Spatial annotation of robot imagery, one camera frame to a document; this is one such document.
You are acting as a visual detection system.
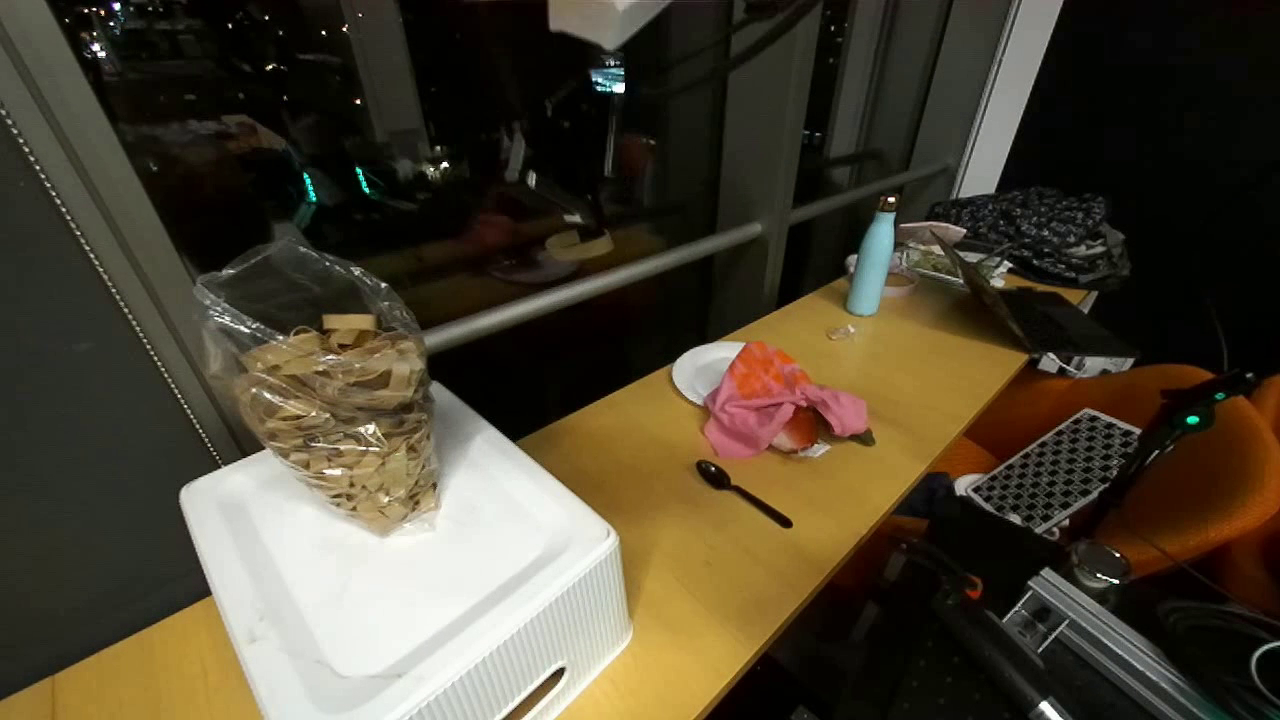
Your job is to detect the white paper plate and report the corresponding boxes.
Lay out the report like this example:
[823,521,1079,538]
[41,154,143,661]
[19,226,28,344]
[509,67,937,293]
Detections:
[668,335,752,409]

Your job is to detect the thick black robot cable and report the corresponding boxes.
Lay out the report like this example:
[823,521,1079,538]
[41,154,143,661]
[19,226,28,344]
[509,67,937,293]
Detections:
[916,583,1070,720]

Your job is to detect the white papers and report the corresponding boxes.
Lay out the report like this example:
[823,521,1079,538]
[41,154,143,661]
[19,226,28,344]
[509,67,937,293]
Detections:
[895,217,997,287]

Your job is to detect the black stand with green light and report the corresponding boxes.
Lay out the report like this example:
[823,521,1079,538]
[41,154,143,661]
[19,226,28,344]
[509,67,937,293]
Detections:
[1062,372,1257,590]

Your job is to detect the orange bowl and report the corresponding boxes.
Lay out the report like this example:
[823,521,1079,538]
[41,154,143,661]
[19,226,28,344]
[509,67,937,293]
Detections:
[777,411,836,454]

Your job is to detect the orange chair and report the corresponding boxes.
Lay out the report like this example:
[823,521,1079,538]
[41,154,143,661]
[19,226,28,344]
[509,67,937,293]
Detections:
[930,354,1280,614]

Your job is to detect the dark laptop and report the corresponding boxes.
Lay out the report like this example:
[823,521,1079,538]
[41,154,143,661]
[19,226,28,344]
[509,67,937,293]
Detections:
[930,231,1144,381]

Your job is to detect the pink cloth with orange print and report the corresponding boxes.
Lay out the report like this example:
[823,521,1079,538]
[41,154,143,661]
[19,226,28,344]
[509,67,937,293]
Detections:
[698,339,874,465]

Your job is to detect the white plastic storage box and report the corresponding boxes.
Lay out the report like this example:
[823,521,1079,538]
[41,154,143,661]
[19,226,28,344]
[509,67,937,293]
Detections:
[174,374,636,720]

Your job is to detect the black plastic spoon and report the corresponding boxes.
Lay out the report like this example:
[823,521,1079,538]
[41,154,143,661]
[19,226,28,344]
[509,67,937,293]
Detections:
[692,454,797,532]

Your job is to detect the black white patterned fabric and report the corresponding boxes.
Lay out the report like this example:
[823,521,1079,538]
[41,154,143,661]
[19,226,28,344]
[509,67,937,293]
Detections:
[922,182,1136,293]

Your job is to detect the teal water bottle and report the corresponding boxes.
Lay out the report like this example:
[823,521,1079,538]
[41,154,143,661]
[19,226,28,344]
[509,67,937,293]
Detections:
[843,192,905,321]

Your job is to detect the aluminium rail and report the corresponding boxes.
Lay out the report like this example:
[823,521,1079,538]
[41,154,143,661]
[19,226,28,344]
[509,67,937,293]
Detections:
[997,562,1204,720]

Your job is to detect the grey metal handrail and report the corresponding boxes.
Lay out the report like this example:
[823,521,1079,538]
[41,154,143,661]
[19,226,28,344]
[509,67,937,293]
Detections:
[417,154,955,354]

